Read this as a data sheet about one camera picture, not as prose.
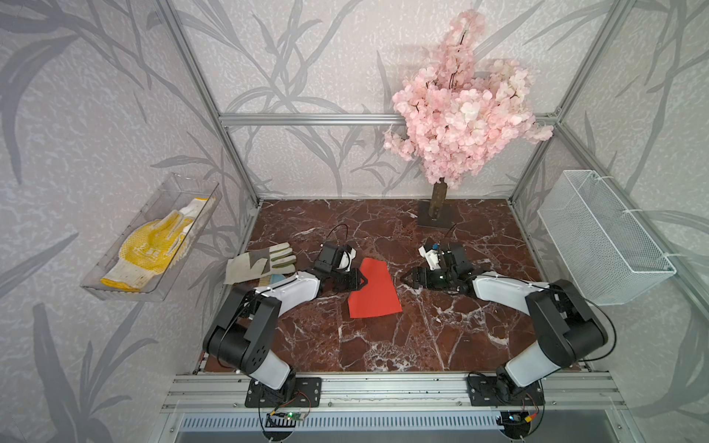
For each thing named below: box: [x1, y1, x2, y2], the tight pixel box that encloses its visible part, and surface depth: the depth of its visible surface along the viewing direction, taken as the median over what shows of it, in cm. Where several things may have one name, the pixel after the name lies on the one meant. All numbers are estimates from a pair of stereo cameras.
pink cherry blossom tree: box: [383, 10, 554, 228], surface depth 75 cm
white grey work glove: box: [223, 241, 297, 286], surface depth 101 cm
